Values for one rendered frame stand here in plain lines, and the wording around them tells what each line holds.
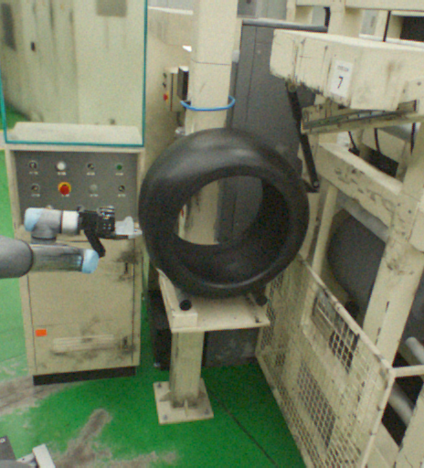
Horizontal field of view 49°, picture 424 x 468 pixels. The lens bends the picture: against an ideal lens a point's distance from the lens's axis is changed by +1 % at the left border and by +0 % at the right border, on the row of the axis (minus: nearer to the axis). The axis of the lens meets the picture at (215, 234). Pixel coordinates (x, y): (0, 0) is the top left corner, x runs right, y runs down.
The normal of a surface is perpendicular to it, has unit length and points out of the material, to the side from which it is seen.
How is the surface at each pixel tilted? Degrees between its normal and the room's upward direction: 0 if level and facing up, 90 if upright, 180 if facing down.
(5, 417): 0
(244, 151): 42
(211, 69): 90
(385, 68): 90
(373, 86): 90
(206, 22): 90
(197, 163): 50
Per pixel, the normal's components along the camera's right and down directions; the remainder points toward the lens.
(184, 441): 0.09, -0.90
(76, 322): 0.24, 0.44
